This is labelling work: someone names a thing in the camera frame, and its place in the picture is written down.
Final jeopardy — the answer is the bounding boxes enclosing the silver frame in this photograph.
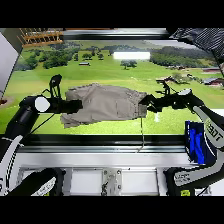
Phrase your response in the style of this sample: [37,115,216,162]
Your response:
[0,144,224,197]

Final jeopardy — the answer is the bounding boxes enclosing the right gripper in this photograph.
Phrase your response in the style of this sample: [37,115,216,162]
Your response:
[138,93,163,113]

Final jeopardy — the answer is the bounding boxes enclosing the grey shorts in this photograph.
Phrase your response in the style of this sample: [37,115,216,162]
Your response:
[59,82,149,154]

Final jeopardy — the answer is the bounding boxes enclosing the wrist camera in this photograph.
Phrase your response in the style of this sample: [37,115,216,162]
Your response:
[161,80,173,97]
[48,73,64,100]

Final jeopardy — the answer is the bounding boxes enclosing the striped garment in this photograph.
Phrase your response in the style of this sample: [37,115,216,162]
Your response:
[169,27,224,68]

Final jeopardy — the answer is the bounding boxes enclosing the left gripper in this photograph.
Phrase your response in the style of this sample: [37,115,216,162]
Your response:
[60,98,84,115]

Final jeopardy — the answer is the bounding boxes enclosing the brown wooden rack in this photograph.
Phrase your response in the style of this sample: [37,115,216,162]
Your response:
[18,27,65,48]

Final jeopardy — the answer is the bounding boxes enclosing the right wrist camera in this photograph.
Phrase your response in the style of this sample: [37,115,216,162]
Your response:
[161,80,173,97]

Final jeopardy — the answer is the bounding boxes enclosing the black cable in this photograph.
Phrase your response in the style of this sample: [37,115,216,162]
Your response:
[29,112,57,136]

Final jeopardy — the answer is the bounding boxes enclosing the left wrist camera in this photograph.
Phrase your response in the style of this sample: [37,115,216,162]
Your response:
[48,73,64,100]

